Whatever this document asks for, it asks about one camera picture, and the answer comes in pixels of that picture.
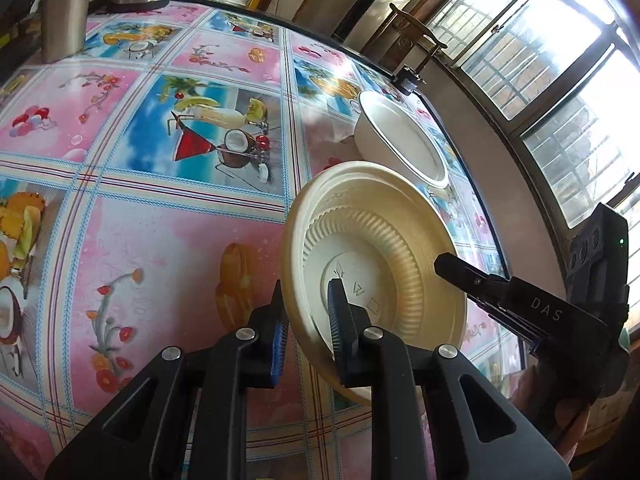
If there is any person's right hand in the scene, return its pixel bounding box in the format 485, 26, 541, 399
511, 363, 589, 464

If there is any black table clamp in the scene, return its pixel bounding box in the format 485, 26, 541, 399
392, 65, 424, 96

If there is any wooden chair by window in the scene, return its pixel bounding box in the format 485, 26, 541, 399
372, 3, 448, 75

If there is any white foam bowl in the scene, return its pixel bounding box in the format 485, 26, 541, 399
354, 91, 449, 188

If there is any slim steel thermos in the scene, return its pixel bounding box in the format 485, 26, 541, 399
41, 0, 89, 64

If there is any colourful fruit print tablecloth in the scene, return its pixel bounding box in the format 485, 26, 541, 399
1, 2, 506, 479

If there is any cream ribbed plastic bowl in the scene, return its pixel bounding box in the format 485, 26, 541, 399
280, 160, 468, 404

